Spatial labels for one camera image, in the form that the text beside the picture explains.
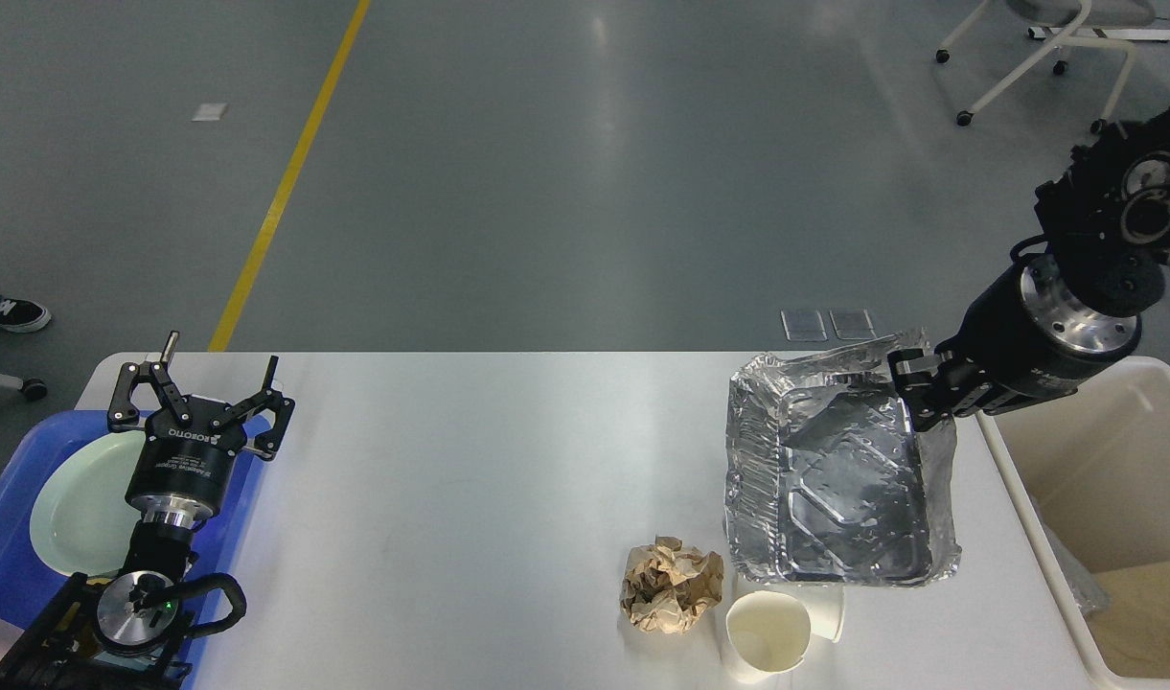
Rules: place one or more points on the white furniture leg with caster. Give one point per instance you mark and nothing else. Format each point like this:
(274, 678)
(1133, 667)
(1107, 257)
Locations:
(31, 390)

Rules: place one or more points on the left floor plate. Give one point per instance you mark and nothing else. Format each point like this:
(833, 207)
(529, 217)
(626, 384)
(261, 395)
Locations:
(804, 326)

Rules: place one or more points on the white paper cup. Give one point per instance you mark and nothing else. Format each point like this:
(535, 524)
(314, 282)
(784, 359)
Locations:
(826, 604)
(765, 635)

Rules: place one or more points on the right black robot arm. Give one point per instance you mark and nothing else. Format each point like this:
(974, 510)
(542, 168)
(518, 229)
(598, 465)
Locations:
(1106, 221)

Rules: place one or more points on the crumpled brown paper ball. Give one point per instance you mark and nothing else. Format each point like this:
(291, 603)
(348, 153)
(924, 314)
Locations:
(669, 586)

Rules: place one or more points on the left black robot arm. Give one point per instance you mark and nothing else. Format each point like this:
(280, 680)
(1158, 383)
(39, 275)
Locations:
(125, 627)

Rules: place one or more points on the brown paper bag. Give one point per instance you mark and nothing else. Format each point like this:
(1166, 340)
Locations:
(1133, 633)

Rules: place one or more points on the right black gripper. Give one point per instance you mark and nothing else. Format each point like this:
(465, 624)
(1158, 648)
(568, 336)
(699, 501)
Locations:
(1026, 339)

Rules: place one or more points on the right floor plate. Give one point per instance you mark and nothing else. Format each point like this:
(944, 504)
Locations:
(852, 324)

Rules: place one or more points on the beige plastic bin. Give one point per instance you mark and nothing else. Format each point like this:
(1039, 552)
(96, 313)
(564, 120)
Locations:
(1091, 472)

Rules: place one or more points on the white rolling chair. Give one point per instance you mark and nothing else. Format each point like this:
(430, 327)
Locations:
(1074, 24)

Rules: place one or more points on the aluminium foil sheet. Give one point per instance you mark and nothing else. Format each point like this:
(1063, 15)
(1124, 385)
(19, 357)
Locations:
(1089, 595)

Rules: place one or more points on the floor plate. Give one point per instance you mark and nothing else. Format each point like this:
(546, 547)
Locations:
(852, 324)
(804, 326)

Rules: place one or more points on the mint green plate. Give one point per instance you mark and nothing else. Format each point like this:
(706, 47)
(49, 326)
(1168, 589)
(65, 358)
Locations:
(81, 520)

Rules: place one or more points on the person leg and shoe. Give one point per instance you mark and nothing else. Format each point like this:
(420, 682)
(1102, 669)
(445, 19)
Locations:
(18, 316)

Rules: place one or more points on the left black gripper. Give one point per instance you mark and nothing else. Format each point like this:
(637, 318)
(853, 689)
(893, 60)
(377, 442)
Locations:
(187, 465)

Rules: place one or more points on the blue plastic tray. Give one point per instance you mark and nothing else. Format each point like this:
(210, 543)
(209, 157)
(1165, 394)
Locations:
(27, 584)

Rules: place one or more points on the square aluminium foil tray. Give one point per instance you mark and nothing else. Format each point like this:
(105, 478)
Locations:
(827, 480)

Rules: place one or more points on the white floor label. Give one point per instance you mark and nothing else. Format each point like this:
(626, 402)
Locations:
(209, 112)

